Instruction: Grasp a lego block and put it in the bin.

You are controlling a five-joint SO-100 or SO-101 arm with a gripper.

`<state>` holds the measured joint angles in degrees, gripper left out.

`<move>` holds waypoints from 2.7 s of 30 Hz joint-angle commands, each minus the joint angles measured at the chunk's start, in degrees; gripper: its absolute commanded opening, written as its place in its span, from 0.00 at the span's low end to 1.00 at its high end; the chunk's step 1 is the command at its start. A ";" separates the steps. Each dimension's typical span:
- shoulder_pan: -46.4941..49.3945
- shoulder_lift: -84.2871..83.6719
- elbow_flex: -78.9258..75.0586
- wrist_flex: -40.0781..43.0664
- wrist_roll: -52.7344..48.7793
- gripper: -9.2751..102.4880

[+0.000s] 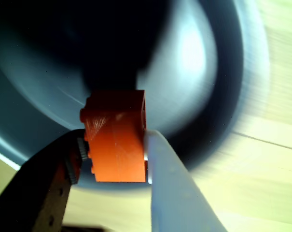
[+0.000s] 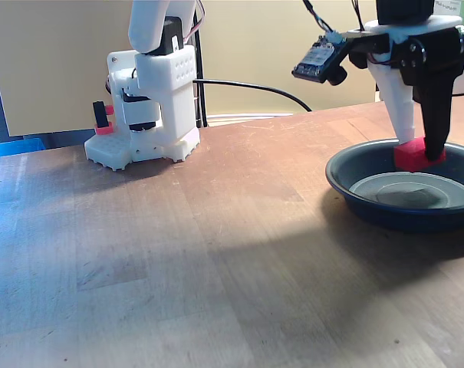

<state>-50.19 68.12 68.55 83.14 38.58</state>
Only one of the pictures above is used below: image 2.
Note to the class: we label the black gripper camera board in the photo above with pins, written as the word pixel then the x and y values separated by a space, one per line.
pixel 318 61

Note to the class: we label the red lego block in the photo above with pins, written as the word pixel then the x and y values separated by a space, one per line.
pixel 412 155

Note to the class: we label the green white printed box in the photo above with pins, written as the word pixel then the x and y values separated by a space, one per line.
pixel 452 7

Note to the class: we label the red black table clamp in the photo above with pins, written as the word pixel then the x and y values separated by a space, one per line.
pixel 100 115

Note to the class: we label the dark round metal pan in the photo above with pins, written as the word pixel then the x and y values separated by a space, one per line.
pixel 354 172

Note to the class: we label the chrome shelf pole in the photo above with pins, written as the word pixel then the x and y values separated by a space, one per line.
pixel 201 96

